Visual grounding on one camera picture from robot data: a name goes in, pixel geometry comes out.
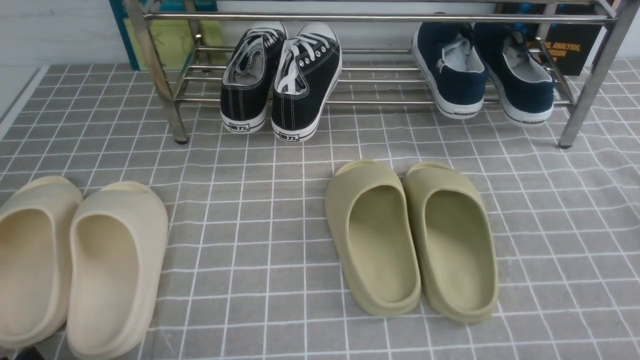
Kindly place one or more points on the cream right foam slide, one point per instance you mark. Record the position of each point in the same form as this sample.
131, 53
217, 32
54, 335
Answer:
118, 241

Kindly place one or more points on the cream left foam slide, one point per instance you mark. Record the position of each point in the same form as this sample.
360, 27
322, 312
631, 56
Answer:
35, 260

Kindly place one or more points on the olive right foam slide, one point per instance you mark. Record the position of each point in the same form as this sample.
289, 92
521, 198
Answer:
453, 241

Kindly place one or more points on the olive left foam slide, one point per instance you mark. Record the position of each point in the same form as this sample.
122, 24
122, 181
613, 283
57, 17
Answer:
367, 214

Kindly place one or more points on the black canvas sneaker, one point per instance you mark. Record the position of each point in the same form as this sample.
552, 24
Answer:
309, 68
249, 76

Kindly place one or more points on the metal shoe rack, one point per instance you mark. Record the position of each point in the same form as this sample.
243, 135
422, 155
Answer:
199, 81

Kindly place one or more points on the navy canvas shoe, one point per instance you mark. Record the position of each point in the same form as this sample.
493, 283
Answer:
525, 89
449, 61

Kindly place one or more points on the black left canvas sneaker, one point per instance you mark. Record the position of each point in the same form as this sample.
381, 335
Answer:
249, 76

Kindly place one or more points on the cream foam slide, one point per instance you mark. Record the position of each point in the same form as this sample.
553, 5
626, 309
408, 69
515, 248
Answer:
35, 260
118, 241

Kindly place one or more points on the black right canvas sneaker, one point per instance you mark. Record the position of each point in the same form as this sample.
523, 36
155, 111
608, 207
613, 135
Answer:
309, 68

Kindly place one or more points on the blue green book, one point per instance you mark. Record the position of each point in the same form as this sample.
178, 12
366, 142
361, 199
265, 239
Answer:
173, 38

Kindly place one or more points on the black book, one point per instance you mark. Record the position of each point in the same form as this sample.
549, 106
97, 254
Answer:
568, 44

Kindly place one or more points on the olive foam slide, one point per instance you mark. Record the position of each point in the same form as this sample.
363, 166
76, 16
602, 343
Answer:
453, 241
367, 214

